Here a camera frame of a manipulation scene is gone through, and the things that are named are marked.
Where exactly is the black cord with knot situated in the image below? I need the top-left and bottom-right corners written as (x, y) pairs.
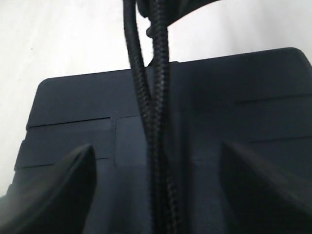
top-left (121, 0), bottom-right (234, 234)

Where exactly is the black plastic case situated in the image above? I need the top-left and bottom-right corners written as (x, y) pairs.
top-left (10, 48), bottom-right (312, 234)

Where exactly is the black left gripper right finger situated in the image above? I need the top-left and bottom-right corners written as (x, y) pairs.
top-left (219, 142), bottom-right (312, 234)

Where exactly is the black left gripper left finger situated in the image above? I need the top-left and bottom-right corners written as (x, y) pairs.
top-left (0, 145), bottom-right (97, 234)

